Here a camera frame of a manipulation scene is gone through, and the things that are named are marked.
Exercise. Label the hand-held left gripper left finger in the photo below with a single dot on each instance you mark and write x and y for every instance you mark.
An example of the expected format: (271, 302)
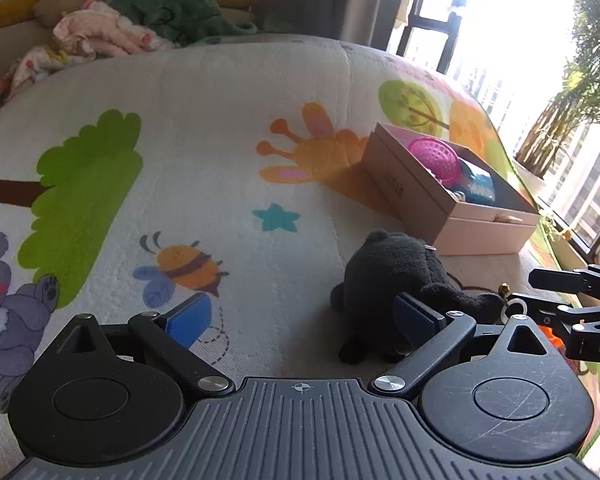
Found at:
(190, 317)

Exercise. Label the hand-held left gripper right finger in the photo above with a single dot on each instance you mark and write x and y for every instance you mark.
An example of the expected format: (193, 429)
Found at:
(420, 316)

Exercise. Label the green blanket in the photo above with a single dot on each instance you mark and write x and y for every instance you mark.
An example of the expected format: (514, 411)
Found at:
(175, 5)

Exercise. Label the tall green palm plant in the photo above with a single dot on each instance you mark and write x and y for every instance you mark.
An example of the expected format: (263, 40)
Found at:
(580, 95)

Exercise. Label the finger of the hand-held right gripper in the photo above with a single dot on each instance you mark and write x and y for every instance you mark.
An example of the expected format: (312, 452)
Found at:
(565, 280)
(540, 309)

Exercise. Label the dark curtain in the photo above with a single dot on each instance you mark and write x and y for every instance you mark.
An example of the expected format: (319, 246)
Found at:
(365, 0)

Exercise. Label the small potted plant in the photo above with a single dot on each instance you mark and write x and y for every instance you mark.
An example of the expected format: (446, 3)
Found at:
(555, 232)

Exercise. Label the pink crumpled clothes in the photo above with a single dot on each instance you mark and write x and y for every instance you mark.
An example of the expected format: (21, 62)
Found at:
(105, 35)

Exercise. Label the black plush toy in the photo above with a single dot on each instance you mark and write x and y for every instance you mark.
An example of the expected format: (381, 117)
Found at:
(390, 270)

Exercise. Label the white flower pot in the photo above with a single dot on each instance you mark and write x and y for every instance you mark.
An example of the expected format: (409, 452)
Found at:
(530, 177)

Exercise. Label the cartoon animal play mat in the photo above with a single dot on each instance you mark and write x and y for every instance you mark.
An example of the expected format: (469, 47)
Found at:
(180, 160)

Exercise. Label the floral white cloth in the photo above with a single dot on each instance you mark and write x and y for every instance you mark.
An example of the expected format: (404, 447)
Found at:
(35, 67)

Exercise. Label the black window frame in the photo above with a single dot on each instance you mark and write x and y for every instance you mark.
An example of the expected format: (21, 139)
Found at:
(430, 25)

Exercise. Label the orange plastic toy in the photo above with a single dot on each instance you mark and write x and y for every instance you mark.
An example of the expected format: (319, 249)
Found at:
(554, 337)

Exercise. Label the pink mesh ball toy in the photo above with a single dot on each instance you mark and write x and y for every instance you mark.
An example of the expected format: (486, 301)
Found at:
(437, 160)

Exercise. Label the pink cardboard box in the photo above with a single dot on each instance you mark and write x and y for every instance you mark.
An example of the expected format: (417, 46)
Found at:
(430, 210)

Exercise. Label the blue tissue packet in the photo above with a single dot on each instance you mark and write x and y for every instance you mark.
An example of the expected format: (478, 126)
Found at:
(480, 185)

